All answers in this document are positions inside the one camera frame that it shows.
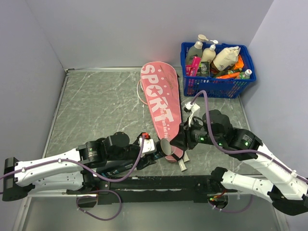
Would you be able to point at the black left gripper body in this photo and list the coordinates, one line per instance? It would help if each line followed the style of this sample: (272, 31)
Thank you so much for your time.
(141, 163)

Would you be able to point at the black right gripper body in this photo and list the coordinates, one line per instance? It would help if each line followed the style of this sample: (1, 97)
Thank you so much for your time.
(195, 133)

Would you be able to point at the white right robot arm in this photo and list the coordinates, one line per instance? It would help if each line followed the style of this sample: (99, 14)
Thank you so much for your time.
(281, 186)

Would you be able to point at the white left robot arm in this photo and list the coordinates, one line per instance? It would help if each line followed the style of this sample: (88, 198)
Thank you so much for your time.
(64, 171)

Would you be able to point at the badminton racket head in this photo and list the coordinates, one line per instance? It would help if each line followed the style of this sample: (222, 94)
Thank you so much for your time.
(140, 93)

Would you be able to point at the pink racket bag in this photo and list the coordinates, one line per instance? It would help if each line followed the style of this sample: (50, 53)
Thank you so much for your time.
(160, 85)

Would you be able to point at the pink snack box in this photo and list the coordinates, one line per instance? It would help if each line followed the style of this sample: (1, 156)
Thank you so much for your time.
(191, 69)

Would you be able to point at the dark picture box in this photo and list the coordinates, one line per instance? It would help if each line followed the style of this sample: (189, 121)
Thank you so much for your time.
(204, 69)

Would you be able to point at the orange tube package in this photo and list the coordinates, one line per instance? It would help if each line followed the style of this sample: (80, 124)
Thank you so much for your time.
(228, 76)

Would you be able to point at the green bottle white cap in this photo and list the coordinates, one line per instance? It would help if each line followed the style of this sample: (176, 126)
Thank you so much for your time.
(245, 74)

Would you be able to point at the cream pump bottle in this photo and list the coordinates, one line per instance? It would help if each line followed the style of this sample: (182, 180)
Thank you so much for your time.
(209, 53)

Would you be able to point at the orange snack packet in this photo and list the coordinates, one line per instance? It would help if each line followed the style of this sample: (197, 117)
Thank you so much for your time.
(239, 64)

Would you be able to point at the green pump bottle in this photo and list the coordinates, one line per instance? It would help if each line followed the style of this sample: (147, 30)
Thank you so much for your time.
(196, 50)

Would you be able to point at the beige paper bag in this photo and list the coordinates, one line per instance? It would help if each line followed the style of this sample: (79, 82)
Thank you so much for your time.
(227, 58)

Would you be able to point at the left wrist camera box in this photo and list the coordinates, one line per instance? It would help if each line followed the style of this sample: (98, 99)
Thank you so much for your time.
(149, 146)

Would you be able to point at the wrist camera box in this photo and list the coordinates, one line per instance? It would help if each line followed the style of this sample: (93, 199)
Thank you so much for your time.
(149, 146)
(193, 109)

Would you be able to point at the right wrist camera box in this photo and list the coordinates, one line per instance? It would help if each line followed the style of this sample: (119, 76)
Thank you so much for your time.
(193, 109)

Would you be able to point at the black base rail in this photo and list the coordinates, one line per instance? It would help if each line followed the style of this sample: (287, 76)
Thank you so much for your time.
(155, 189)

